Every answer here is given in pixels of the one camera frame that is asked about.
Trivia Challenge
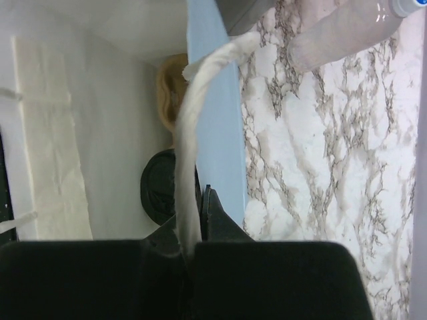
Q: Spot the black cup lid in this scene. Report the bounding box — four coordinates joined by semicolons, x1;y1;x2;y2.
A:
140;149;175;227

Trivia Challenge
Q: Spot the brown cardboard cup carrier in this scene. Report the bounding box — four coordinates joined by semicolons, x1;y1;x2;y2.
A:
156;53;188;134

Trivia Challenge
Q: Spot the light blue paper bag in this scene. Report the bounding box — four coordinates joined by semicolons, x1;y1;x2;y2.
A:
0;0;261;264

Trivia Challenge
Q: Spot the grey metal straw holder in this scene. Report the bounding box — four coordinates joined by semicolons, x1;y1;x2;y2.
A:
216;0;277;36

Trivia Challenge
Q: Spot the clear water bottle blue cap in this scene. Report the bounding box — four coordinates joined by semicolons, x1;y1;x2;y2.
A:
287;1;426;72

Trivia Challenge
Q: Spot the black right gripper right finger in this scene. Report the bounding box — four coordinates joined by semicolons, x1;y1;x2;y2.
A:
191;187;373;319

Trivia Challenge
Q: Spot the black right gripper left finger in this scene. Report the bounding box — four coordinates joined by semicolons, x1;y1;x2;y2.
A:
1;219;185;319

